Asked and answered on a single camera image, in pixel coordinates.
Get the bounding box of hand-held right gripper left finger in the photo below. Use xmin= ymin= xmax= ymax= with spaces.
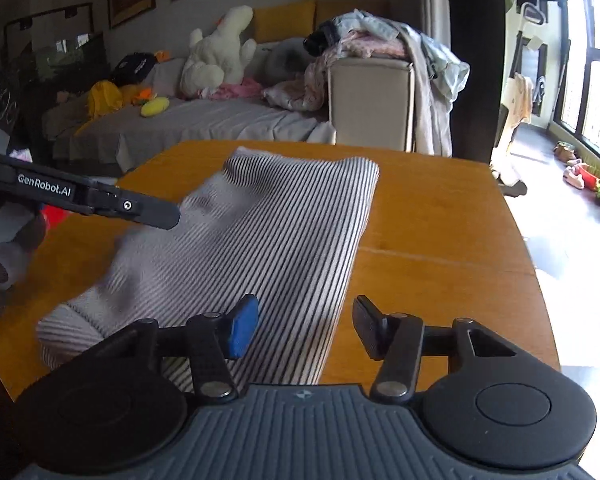
xmin=97 ymin=293 xmax=260 ymax=401

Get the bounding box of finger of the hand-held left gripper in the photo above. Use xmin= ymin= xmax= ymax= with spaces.
xmin=86 ymin=186 xmax=182 ymax=231

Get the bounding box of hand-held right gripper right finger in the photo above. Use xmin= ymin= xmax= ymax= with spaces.
xmin=352 ymin=295 xmax=518 ymax=403

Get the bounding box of grey striped garment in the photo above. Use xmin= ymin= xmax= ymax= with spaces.
xmin=35 ymin=146 xmax=381 ymax=393

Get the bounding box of pile of mixed clothes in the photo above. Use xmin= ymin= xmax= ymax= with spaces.
xmin=302 ymin=9 xmax=471 ymax=158

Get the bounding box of red round object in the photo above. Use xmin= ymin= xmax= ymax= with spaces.
xmin=44 ymin=208 xmax=71 ymax=231

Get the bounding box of yellow-green plush toy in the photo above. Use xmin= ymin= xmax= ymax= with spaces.
xmin=140 ymin=97 xmax=171 ymax=118

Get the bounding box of grey covered sofa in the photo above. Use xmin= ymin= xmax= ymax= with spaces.
xmin=42 ymin=35 xmax=338 ymax=173

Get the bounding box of yellow plush toy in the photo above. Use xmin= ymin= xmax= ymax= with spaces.
xmin=75 ymin=80 xmax=123 ymax=136

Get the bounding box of glass tank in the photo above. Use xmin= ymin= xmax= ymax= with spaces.
xmin=4 ymin=2 xmax=108 ymax=106

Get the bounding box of black cap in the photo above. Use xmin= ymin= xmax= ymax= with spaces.
xmin=111 ymin=51 xmax=160 ymax=86

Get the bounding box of pink cloth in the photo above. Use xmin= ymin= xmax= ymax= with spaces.
xmin=200 ymin=78 xmax=266 ymax=101

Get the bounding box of white plush duck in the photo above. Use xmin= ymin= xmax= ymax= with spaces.
xmin=180 ymin=5 xmax=257 ymax=100

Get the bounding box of light floral cloth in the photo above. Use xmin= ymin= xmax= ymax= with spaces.
xmin=262 ymin=52 xmax=331 ymax=112

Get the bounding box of black chair base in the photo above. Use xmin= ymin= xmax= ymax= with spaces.
xmin=490 ymin=162 xmax=528 ymax=198

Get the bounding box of beige fabric storage box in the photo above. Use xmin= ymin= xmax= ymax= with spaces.
xmin=327 ymin=57 xmax=415 ymax=153

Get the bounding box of yellow cushion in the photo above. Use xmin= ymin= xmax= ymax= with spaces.
xmin=316 ymin=0 xmax=391 ymax=28
xmin=252 ymin=0 xmax=317 ymax=43

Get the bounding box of pair of pink shoes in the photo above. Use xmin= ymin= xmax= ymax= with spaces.
xmin=562 ymin=160 xmax=588 ymax=190

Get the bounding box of red basin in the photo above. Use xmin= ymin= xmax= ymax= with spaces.
xmin=577 ymin=164 xmax=600 ymax=191

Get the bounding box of hanging beige towel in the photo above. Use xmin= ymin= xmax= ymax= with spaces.
xmin=507 ymin=72 xmax=533 ymax=126

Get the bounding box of black framed window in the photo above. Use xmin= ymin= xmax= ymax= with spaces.
xmin=552 ymin=0 xmax=600 ymax=171

